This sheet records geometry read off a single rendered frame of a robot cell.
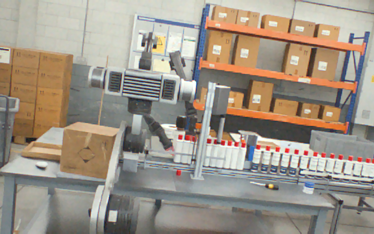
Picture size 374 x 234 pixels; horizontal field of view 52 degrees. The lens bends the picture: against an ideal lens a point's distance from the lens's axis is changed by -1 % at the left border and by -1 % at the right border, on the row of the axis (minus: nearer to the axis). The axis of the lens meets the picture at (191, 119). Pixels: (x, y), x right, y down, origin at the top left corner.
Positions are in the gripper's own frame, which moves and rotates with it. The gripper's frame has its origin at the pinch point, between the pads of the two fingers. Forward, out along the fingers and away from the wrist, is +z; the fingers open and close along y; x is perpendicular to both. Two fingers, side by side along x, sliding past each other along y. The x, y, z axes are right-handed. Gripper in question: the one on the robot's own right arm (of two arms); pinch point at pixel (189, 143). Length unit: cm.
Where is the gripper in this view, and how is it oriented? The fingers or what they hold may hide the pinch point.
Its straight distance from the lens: 286.9
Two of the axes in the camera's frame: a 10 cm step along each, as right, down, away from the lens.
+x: 1.1, 1.8, -9.8
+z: -1.5, 9.8, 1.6
